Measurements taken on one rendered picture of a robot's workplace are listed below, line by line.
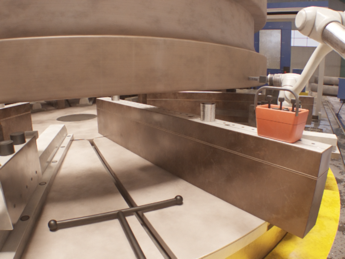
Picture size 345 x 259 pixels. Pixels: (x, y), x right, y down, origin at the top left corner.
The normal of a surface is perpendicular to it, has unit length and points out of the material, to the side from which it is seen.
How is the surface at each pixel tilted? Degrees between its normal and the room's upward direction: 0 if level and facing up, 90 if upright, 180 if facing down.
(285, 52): 90
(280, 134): 97
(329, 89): 92
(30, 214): 0
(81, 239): 0
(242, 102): 90
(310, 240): 0
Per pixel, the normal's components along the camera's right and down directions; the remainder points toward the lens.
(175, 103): -0.13, 0.23
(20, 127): 0.99, 0.03
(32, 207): 0.00, -0.97
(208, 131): -0.79, 0.14
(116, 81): 0.44, 0.22
